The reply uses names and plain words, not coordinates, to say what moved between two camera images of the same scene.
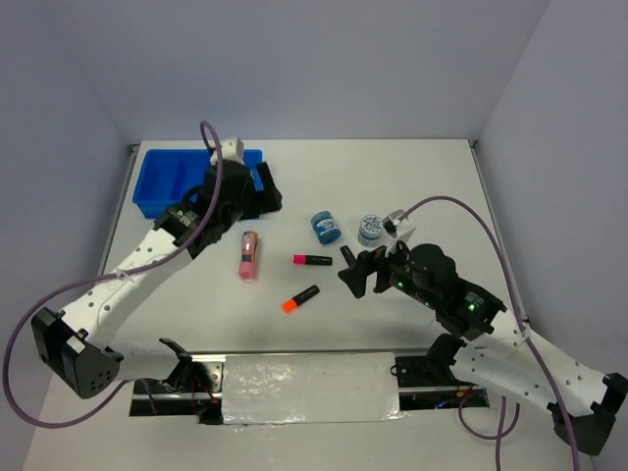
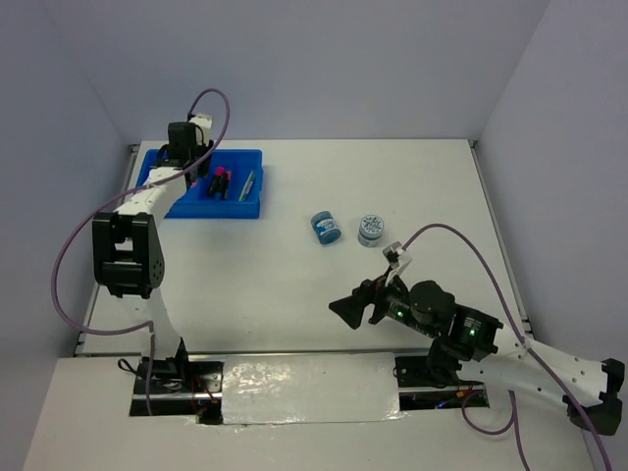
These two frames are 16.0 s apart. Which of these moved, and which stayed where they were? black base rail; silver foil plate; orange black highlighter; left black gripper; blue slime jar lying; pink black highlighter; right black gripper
Moved: right black gripper; orange black highlighter; pink black highlighter; left black gripper
Stayed: silver foil plate; black base rail; blue slime jar lying
